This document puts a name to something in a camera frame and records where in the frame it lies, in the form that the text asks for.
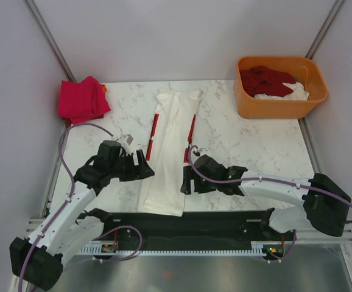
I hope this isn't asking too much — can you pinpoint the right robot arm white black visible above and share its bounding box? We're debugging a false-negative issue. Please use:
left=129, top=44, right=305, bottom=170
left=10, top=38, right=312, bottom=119
left=181, top=155, right=351, bottom=240

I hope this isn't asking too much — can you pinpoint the white t-shirt red print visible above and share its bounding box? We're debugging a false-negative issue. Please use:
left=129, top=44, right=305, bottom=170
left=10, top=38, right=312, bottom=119
left=137, top=89, right=202, bottom=217

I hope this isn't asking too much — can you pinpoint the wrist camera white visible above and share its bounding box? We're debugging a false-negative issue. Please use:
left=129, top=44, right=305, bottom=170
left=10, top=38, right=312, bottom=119
left=192, top=147, right=207, bottom=157
left=116, top=134, right=133, bottom=155

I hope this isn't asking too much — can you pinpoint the white slotted cable duct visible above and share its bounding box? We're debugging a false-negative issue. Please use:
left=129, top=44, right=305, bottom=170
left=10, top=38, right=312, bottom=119
left=77, top=243, right=284, bottom=257

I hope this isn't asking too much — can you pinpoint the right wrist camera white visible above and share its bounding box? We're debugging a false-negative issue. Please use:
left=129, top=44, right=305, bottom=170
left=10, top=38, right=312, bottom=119
left=192, top=147, right=207, bottom=157

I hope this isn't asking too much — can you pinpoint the aluminium rail frame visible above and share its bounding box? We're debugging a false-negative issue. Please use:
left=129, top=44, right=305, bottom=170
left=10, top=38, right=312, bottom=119
left=26, top=217, right=352, bottom=244

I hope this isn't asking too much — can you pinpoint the orange plastic bin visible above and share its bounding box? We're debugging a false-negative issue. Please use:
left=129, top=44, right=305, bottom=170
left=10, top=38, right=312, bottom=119
left=234, top=56, right=328, bottom=119

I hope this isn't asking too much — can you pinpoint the folded pink t-shirt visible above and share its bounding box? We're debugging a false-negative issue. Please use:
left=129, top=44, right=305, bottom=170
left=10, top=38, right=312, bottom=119
left=57, top=76, right=111, bottom=126

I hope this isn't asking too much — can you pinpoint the white t-shirt in bin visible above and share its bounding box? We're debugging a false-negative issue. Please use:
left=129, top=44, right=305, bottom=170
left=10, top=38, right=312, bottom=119
left=253, top=81, right=311, bottom=102

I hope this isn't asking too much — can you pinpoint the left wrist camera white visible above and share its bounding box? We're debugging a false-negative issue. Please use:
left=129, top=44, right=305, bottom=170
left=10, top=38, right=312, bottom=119
left=116, top=134, right=133, bottom=155

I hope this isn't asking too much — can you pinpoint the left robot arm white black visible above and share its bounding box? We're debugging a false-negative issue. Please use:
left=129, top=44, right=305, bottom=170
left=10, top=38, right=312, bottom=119
left=9, top=139, right=155, bottom=291

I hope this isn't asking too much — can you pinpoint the dark red t-shirt in bin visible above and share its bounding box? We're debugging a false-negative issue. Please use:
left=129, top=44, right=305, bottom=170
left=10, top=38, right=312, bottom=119
left=240, top=66, right=297, bottom=97

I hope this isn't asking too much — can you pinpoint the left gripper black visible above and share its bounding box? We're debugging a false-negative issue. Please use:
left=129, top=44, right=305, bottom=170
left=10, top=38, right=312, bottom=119
left=109, top=150, right=154, bottom=183

